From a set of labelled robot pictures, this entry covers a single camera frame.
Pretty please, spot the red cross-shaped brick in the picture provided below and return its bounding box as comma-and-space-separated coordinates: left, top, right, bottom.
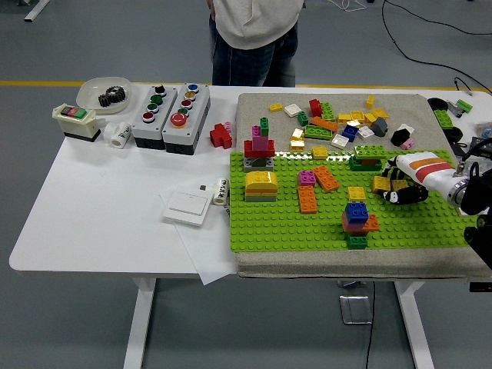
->
209, 122, 234, 150

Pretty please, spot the black gear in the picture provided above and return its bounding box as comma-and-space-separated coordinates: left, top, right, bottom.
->
97, 85, 128, 108

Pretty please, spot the magenta tall toy brick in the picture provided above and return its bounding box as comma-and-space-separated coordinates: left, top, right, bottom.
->
251, 125, 270, 151

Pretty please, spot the white foot of table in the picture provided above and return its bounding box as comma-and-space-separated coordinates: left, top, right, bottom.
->
23, 0, 52, 22

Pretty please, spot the black floor cable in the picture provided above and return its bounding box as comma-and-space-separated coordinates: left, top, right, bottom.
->
381, 0, 492, 96

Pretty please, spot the white floor cable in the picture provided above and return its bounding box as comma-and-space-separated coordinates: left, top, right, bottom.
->
330, 0, 366, 13

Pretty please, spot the yellow rounded toy brick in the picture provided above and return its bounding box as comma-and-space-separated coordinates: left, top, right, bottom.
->
244, 170, 279, 190

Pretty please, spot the white table leg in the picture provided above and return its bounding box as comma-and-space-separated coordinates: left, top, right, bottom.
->
122, 277, 158, 369
392, 280, 436, 369

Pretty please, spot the dark green arch brick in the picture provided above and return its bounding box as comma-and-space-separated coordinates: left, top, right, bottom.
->
348, 155, 385, 172

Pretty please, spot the grey-brown mat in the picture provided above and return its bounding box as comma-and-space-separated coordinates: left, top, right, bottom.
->
234, 91, 492, 278

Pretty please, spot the white labelled tube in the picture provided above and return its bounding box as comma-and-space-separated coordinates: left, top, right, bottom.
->
109, 121, 133, 150
211, 176, 230, 206

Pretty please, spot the person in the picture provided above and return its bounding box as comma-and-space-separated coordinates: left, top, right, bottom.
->
207, 0, 305, 88

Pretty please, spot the dark green toy brick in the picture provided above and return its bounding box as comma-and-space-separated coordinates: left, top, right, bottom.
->
346, 234, 370, 251

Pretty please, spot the silver floor box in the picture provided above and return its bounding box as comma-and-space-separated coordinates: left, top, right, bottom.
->
338, 294, 374, 326

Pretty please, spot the white bowl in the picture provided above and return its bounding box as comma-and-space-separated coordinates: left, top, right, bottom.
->
75, 76, 133, 116

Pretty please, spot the beige red-green switch box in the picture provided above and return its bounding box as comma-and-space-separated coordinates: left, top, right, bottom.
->
52, 103, 102, 144

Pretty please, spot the white paper sheet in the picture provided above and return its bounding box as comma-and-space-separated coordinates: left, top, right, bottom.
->
158, 191, 240, 287

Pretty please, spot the white plain tube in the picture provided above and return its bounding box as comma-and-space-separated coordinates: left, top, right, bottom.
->
102, 121, 118, 144

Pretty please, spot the white wall switch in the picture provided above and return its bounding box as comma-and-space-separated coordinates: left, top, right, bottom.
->
161, 190, 211, 228

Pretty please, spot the orange long toy brick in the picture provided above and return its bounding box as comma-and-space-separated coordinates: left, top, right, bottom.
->
298, 184, 319, 214
310, 115, 340, 133
311, 165, 341, 192

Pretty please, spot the black toy piece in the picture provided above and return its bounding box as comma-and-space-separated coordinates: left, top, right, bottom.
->
390, 128, 411, 148

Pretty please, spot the red wide toy brick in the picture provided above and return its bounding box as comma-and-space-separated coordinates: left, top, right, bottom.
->
243, 138, 277, 158

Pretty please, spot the green studded baseplate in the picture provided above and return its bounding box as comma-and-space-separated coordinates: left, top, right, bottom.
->
229, 148, 492, 253

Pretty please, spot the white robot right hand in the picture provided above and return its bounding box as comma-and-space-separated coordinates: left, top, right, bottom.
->
378, 151, 464, 205

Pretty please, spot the grey sloped toy brick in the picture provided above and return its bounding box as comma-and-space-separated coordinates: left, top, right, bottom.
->
371, 117, 389, 138

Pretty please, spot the green long toy brick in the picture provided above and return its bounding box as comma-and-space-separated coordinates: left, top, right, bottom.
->
304, 124, 334, 141
433, 108, 455, 130

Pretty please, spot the black hanging cable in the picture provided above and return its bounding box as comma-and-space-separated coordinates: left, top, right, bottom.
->
364, 281, 377, 369

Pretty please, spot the grey push-button box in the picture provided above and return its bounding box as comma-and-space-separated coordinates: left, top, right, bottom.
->
131, 83, 179, 151

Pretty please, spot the grey emergency-stop button box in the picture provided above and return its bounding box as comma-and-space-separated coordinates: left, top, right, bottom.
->
161, 82, 211, 156

